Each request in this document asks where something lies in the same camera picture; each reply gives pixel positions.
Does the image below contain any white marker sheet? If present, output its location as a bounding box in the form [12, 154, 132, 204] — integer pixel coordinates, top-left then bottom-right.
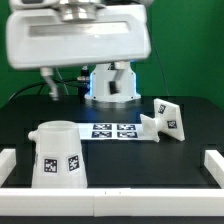
[78, 123, 145, 140]

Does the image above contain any black cable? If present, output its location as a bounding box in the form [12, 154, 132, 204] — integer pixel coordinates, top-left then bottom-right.
[7, 77, 88, 102]

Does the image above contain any white left rail block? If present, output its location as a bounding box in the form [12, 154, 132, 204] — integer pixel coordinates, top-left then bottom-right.
[0, 149, 16, 187]

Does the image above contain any white lamp shade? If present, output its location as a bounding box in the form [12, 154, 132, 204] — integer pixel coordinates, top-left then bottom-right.
[32, 121, 87, 189]

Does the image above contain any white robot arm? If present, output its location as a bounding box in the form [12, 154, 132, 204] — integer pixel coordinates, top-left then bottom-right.
[6, 0, 154, 107]

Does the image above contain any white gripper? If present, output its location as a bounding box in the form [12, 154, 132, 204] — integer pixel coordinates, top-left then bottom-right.
[6, 5, 151, 100]

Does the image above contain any white light bulb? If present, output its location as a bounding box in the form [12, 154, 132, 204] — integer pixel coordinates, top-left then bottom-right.
[28, 131, 37, 141]

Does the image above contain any white lamp base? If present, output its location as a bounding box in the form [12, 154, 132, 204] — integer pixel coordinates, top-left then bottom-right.
[140, 98, 185, 142]

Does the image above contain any white front rail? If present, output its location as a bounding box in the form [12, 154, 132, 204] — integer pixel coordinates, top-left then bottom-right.
[0, 188, 224, 217]

